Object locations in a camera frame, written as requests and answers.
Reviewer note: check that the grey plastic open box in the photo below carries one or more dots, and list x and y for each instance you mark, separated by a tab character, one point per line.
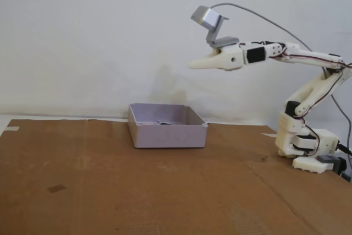
167	137

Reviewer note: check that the black rectangular block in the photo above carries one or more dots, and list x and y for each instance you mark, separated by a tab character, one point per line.
165	123

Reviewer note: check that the grey and black table clamp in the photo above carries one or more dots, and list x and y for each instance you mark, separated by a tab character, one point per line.
327	159

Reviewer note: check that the white tape strip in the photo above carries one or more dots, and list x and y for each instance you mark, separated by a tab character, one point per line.
12	129

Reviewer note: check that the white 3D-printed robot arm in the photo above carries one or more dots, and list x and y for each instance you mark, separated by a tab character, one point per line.
310	90

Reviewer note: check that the brown cardboard sheet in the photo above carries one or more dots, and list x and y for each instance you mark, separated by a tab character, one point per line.
110	191

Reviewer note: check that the silver webcam with clip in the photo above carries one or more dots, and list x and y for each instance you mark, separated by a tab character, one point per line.
210	20

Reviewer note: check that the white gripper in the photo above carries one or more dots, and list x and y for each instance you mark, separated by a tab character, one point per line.
229	59

